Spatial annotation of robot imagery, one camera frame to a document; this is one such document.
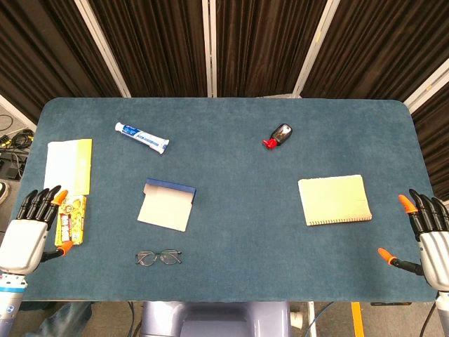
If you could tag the white table leg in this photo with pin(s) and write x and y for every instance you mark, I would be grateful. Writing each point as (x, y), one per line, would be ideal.
(312, 319)

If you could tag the white partition frame post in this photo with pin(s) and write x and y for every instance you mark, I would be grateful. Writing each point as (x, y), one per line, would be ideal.
(105, 52)
(314, 52)
(209, 49)
(17, 112)
(426, 89)

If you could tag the blue felt table mat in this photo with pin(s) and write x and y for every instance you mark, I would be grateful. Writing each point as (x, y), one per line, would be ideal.
(238, 210)

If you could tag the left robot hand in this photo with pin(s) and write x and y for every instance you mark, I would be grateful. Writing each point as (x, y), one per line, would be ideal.
(21, 242)

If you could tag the yellow floor tape strip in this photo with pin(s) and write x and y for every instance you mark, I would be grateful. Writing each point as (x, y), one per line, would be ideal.
(357, 319)

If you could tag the dark brown curtain panel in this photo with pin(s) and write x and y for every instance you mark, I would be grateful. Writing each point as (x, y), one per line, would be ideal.
(42, 52)
(436, 140)
(379, 45)
(266, 45)
(154, 45)

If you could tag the black foot pedal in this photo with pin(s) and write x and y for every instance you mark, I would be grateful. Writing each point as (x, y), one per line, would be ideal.
(10, 172)

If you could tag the blue jeans leg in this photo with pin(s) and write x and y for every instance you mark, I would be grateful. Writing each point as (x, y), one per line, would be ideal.
(66, 319)

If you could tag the white green shoe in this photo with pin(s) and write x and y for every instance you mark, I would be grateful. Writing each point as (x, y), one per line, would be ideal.
(3, 192)

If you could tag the pale yellow spiral notebook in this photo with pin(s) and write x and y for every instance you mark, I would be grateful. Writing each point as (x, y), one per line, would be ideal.
(335, 200)

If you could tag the thin metal frame eyeglasses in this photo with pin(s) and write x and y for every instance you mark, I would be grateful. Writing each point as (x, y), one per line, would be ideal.
(144, 258)

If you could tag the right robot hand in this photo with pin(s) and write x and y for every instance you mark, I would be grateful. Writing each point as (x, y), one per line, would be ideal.
(435, 252)

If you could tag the black bottle red cap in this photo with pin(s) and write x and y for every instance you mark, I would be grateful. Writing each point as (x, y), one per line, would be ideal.
(282, 132)

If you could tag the white and yellow booklet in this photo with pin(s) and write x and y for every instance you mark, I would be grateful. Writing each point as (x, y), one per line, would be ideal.
(66, 165)

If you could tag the yellow snack box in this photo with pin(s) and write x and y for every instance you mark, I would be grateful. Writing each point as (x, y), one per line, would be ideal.
(72, 221)

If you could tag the grey robot torso base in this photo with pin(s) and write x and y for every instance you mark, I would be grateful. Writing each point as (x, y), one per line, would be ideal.
(210, 319)

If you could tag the white blue toothpaste tube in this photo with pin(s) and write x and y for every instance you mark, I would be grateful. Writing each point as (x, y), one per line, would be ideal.
(140, 135)

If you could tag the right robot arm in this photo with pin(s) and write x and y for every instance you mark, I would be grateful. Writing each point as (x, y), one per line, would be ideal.
(442, 310)

